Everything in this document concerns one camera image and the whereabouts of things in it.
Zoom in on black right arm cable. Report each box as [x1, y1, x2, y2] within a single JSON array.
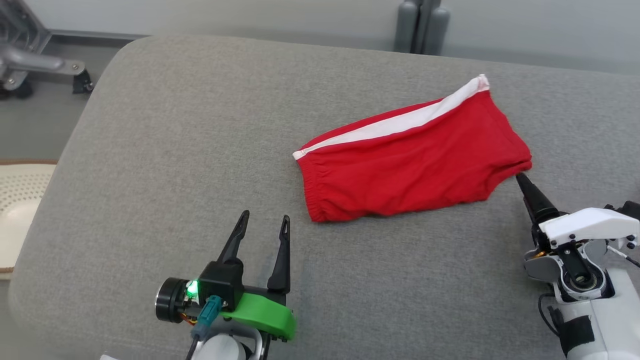
[[537, 294, 568, 337]]

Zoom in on white perforated laundry basket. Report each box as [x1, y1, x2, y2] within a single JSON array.
[[0, 160, 59, 276]]

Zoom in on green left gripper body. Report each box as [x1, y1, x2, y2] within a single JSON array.
[[222, 287, 297, 343]]

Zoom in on grey rounded post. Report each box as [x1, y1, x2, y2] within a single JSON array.
[[425, 4, 451, 56], [395, 0, 419, 53]]

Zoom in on black cable with teal connector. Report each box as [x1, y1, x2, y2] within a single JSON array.
[[185, 295, 223, 360]]

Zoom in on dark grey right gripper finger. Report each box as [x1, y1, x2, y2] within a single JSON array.
[[515, 172, 561, 228], [531, 222, 551, 251]]

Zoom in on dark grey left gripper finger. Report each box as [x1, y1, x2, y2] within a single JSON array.
[[267, 215, 292, 294], [216, 210, 251, 266]]

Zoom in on grey fabric sofa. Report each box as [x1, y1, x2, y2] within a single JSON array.
[[7, 34, 640, 360]]

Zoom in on red shorts with white stripe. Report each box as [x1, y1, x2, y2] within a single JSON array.
[[292, 74, 534, 224]]

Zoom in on grey vertical door frame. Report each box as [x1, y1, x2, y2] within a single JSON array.
[[411, 0, 442, 55]]

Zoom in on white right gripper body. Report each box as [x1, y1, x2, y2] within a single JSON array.
[[539, 207, 640, 249]]

